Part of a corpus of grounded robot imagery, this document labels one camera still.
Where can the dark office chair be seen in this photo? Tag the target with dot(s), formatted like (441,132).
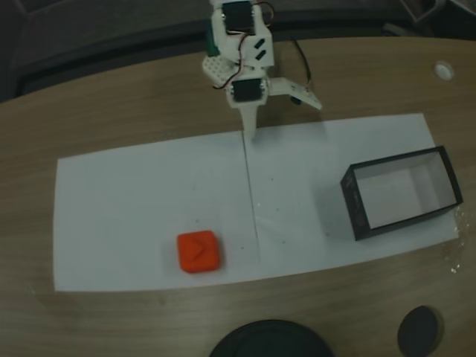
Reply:
(427,15)

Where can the white round table cap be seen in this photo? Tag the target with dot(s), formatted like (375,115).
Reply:
(444,70)

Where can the dark open cardboard box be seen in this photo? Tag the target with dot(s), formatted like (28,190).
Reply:
(357,208)

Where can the white gripper camera mount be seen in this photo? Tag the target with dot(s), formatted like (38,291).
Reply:
(294,89)

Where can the black round table grommet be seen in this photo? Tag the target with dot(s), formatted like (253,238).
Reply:
(418,331)

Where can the white paper sheet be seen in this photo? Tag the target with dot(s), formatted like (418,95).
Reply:
(141,215)
(297,186)

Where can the large black round object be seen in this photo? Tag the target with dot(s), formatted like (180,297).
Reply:
(269,340)

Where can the green table clamp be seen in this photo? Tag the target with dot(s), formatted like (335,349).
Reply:
(212,41)

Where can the orange cube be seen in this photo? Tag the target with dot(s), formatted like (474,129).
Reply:
(201,253)

